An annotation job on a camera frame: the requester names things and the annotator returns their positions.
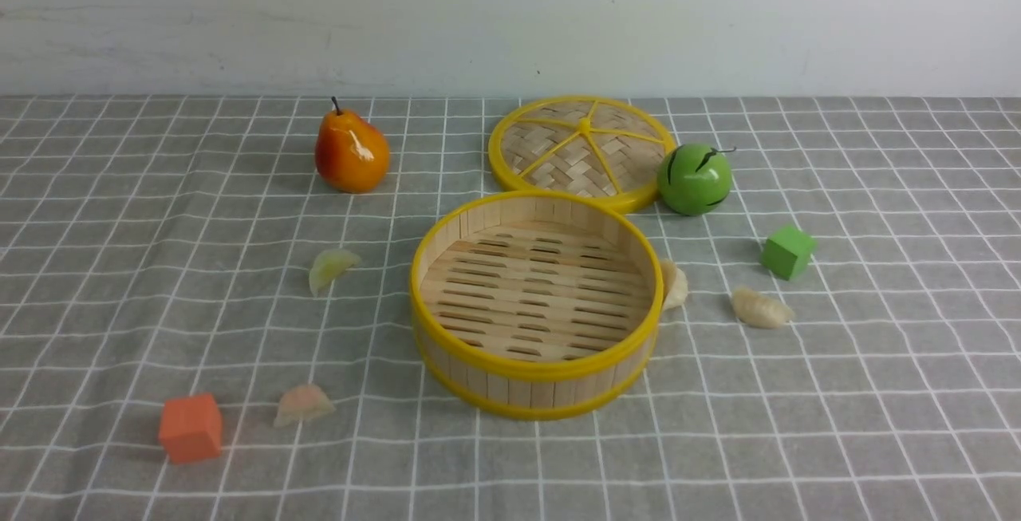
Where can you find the bamboo steamer tray yellow rim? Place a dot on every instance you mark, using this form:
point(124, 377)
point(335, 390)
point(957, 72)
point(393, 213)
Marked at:
point(535, 305)

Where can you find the green cube block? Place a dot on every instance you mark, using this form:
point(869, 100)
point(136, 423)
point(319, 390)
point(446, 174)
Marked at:
point(787, 252)

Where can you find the grey checkered tablecloth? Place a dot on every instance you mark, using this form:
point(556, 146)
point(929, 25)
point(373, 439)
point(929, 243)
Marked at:
point(159, 247)

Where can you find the green toy melon ball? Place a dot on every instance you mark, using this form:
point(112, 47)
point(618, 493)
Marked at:
point(695, 178)

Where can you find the white dumpling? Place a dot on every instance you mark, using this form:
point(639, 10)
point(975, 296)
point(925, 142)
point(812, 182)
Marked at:
point(758, 310)
point(676, 288)

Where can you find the bamboo steamer lid yellow rim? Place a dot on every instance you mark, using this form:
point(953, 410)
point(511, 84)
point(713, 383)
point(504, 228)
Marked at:
point(602, 149)

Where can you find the pink tinted dumpling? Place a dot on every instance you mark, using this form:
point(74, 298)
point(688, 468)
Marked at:
point(303, 402)

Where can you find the green tinted dumpling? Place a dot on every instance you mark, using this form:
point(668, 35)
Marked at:
point(329, 265)

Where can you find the orange cube block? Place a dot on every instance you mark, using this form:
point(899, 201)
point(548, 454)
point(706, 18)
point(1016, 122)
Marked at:
point(191, 429)

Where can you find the orange red toy pear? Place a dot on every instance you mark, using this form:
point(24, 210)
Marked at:
point(351, 154)

